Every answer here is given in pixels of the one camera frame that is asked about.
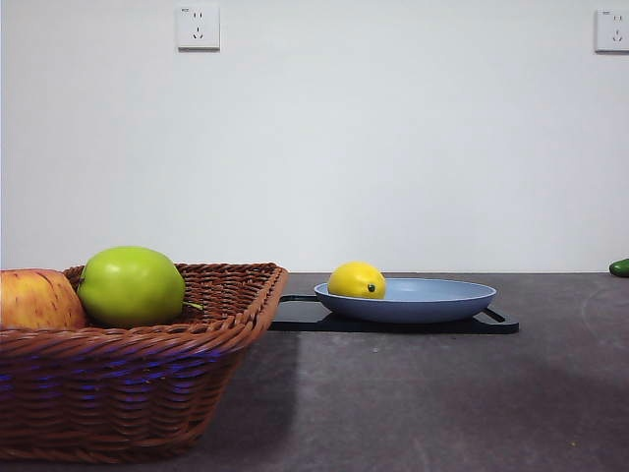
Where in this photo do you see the brown woven wicker basket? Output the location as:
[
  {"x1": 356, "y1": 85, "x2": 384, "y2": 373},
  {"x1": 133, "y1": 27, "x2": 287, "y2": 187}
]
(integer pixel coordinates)
[{"x1": 0, "y1": 262, "x2": 290, "y2": 466}]

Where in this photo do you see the red yellow apple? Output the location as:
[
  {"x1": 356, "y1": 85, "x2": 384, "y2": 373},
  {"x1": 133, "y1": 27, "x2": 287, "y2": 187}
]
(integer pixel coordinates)
[{"x1": 0, "y1": 267, "x2": 89, "y2": 331}]

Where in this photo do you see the white wall socket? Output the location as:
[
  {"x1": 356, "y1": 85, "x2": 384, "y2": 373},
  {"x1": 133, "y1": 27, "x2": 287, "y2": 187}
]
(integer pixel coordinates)
[
  {"x1": 595, "y1": 8, "x2": 629, "y2": 54},
  {"x1": 177, "y1": 3, "x2": 221, "y2": 52}
]

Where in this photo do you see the light blue round plate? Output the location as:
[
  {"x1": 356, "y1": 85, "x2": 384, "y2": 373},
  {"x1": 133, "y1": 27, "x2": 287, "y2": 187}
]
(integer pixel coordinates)
[{"x1": 314, "y1": 277, "x2": 499, "y2": 325}]

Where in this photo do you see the green apple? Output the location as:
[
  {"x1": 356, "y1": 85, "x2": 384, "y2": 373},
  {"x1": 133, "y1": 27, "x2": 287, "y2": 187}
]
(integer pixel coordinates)
[{"x1": 77, "y1": 245, "x2": 204, "y2": 329}]

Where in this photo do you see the black flat tray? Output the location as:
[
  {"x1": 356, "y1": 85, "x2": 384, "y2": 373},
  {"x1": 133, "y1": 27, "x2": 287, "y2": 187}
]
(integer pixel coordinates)
[{"x1": 267, "y1": 293, "x2": 521, "y2": 334}]

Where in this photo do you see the yellow lemon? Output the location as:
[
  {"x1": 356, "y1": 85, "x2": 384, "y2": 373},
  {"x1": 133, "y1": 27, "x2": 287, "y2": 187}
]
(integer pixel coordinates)
[{"x1": 327, "y1": 261, "x2": 388, "y2": 301}]

